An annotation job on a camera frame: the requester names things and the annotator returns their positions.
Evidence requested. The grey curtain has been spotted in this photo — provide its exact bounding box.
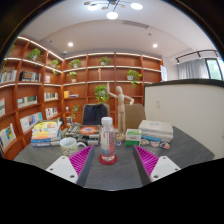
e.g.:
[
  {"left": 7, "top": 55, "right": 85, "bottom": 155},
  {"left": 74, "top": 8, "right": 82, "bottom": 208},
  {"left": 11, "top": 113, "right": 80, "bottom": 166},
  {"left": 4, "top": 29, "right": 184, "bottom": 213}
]
[{"left": 177, "top": 58, "right": 210, "bottom": 80}]

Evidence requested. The ceiling air vent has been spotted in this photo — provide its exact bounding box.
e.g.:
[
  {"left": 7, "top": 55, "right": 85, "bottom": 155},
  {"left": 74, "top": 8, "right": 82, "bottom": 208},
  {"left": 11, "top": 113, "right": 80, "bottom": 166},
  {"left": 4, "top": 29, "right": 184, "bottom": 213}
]
[{"left": 121, "top": 20, "right": 149, "bottom": 29}]

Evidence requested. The stack of white books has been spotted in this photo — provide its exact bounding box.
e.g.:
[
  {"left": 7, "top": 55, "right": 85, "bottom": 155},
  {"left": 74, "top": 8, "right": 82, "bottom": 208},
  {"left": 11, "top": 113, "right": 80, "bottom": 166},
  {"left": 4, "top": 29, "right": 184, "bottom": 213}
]
[{"left": 137, "top": 119, "right": 174, "bottom": 144}]

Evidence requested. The stack of colourful books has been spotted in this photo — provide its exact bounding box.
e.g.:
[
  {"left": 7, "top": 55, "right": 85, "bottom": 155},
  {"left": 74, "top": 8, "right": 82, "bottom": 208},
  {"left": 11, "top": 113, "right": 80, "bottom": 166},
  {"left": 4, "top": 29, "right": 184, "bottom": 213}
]
[{"left": 30, "top": 119, "right": 63, "bottom": 148}]

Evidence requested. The clear plastic drink bottle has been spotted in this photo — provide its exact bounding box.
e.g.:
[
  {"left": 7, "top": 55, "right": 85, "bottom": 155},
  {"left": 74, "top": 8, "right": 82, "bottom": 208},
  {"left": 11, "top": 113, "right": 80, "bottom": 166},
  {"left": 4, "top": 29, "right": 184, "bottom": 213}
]
[{"left": 99, "top": 116, "right": 116, "bottom": 163}]

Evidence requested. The wooden artist mannequin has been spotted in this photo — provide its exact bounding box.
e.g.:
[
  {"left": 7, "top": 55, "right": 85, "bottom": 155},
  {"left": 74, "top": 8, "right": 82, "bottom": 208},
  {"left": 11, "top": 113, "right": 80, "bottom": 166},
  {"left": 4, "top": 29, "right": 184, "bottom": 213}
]
[{"left": 105, "top": 82, "right": 135, "bottom": 142}]

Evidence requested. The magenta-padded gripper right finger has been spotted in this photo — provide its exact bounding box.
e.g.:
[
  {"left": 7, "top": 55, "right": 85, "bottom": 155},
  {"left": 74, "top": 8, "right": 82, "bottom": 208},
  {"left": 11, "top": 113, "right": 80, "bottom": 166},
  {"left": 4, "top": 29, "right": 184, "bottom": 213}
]
[{"left": 132, "top": 144, "right": 182, "bottom": 186}]

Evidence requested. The orange wooden shelf unit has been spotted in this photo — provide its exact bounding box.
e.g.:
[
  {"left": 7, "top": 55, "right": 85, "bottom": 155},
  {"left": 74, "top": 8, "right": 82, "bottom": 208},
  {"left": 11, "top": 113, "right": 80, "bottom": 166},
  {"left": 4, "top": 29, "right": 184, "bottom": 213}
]
[{"left": 0, "top": 35, "right": 164, "bottom": 160}]

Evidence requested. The branched ceiling lamp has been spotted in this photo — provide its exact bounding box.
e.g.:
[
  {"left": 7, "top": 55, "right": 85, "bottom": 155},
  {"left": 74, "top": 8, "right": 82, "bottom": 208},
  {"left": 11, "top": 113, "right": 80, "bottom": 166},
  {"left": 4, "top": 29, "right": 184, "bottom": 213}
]
[{"left": 83, "top": 0, "right": 144, "bottom": 20}]

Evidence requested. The yellow striped printed mug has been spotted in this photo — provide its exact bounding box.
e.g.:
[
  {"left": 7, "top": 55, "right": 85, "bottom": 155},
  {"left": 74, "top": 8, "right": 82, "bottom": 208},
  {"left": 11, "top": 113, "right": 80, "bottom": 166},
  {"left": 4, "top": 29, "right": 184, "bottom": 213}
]
[{"left": 59, "top": 136, "right": 88, "bottom": 158}]

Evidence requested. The green white box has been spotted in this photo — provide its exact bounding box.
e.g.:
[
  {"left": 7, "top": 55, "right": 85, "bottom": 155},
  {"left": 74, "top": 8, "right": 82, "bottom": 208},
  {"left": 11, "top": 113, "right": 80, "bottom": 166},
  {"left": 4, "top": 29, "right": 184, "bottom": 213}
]
[{"left": 124, "top": 128, "right": 143, "bottom": 147}]

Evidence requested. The white wall poster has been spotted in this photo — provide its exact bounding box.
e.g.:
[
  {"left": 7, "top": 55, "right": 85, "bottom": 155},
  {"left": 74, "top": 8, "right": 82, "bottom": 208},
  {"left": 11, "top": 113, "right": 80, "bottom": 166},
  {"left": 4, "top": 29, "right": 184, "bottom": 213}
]
[{"left": 159, "top": 64, "right": 168, "bottom": 82}]

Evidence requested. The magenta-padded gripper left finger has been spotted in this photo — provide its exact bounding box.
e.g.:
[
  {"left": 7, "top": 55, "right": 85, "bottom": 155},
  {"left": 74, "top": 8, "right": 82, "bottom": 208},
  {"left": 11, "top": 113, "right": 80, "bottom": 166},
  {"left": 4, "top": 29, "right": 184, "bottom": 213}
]
[{"left": 45, "top": 144, "right": 96, "bottom": 188}]

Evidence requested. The window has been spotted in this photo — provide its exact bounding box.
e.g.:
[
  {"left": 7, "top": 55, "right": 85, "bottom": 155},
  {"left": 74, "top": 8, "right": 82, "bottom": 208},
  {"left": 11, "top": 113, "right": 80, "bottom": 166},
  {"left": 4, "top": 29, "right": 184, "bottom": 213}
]
[{"left": 204, "top": 58, "right": 224, "bottom": 81}]

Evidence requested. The black track light rail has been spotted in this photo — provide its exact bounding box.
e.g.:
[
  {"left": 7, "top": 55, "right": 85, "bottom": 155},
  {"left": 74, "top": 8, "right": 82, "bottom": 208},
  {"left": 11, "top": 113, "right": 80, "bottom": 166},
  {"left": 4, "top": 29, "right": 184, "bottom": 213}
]
[{"left": 175, "top": 49, "right": 219, "bottom": 65}]

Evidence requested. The brown chair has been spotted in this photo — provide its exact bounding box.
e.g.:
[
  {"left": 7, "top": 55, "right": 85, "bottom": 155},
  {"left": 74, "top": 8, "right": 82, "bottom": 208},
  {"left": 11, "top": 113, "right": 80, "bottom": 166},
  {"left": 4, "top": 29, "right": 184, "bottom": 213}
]
[{"left": 124, "top": 103, "right": 147, "bottom": 130}]

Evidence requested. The dark office chair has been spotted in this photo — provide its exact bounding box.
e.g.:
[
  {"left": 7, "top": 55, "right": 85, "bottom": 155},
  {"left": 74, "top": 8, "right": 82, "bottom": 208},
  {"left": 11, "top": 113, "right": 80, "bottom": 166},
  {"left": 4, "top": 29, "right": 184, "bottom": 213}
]
[{"left": 81, "top": 103, "right": 111, "bottom": 127}]

